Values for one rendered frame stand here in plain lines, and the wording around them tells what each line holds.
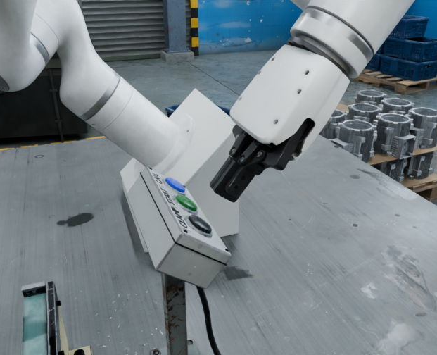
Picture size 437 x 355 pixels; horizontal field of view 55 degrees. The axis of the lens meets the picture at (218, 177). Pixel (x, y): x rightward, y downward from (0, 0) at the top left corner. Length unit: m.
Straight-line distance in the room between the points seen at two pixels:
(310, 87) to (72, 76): 0.56
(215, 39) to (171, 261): 7.09
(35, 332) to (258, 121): 0.38
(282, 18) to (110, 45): 3.02
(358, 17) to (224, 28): 7.09
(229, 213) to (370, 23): 0.56
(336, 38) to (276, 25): 7.49
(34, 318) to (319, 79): 0.45
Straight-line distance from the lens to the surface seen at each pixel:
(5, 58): 0.80
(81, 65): 0.86
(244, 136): 0.45
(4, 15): 0.76
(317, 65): 0.41
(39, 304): 0.63
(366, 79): 5.78
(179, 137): 0.93
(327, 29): 0.42
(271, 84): 0.44
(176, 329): 0.61
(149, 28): 7.10
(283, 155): 0.41
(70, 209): 1.07
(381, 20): 0.44
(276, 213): 1.01
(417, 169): 2.83
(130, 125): 0.88
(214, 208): 0.87
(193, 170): 0.83
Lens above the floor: 1.32
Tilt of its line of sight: 27 degrees down
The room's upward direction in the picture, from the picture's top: straight up
